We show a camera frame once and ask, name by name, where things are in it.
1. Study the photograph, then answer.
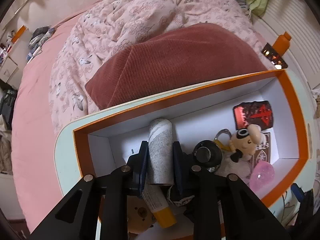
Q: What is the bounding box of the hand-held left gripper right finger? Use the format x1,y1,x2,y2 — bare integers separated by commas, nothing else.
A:
172,141,292,240

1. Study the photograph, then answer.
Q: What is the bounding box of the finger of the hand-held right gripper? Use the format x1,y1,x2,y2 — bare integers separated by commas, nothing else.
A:
291,182,315,215

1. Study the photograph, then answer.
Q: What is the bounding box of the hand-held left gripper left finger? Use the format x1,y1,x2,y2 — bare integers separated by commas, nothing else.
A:
29,141,150,240

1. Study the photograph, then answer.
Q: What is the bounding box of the speckled grey paper roll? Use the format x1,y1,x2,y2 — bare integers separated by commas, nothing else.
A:
147,118,175,186

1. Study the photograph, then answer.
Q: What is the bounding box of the orange cardboard box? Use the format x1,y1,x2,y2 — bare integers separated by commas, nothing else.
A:
72,69,310,240

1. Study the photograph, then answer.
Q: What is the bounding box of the brown plush toy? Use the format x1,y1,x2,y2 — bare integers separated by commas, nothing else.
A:
127,196,157,234

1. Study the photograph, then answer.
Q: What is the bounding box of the brown card box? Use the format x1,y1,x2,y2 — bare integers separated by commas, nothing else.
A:
251,131,272,165

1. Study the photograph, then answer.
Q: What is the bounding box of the translucent pink ball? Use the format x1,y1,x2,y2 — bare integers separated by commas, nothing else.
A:
249,161,275,190

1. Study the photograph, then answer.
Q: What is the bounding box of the white tube with yellow cap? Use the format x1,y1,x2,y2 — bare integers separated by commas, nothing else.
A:
142,184,177,228

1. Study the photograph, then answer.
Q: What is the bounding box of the small cream plush doll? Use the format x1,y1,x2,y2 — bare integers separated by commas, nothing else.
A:
221,124,267,178

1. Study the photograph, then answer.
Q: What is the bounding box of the light green lap table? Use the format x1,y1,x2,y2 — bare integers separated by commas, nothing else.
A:
54,69,320,240

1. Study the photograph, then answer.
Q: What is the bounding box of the red and black card pack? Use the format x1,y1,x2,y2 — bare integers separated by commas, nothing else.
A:
233,100,275,131

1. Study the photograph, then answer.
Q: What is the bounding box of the beige cloth pile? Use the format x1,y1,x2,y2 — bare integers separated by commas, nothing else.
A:
311,87,320,118

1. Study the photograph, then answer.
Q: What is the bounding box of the pink bed sheet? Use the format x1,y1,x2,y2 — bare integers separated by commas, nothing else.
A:
10,0,83,233

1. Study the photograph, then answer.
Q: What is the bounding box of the dark glossy card pack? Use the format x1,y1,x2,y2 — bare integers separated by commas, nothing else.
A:
261,42,288,69

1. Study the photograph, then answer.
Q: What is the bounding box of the pink floral duvet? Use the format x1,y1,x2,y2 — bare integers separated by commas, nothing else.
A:
49,0,265,135

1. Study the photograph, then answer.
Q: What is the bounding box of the dark grey bag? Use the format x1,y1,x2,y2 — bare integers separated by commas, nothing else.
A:
0,89,18,130

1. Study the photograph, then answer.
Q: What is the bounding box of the orange bottle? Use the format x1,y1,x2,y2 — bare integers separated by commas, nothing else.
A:
272,32,292,55

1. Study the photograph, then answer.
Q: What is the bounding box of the blue white patterned pouch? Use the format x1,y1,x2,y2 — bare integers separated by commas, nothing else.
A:
26,29,55,63

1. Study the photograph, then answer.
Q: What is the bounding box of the white nightstand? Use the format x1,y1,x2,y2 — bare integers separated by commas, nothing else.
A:
0,37,20,83

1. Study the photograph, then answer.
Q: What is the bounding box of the dark grey bundle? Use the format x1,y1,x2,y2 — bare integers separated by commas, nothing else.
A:
32,26,52,39

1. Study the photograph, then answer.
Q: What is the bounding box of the white louvered door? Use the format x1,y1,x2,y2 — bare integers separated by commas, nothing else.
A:
260,0,320,90

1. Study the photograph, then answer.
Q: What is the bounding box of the cluster of small bottles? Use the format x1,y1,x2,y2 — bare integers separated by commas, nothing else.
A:
0,30,15,58

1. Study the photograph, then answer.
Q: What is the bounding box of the silver key ring yellow strap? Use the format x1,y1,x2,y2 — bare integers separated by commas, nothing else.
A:
214,129,232,153

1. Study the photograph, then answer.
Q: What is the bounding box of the red-brown corduroy pillow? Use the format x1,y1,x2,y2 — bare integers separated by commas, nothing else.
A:
84,23,272,110

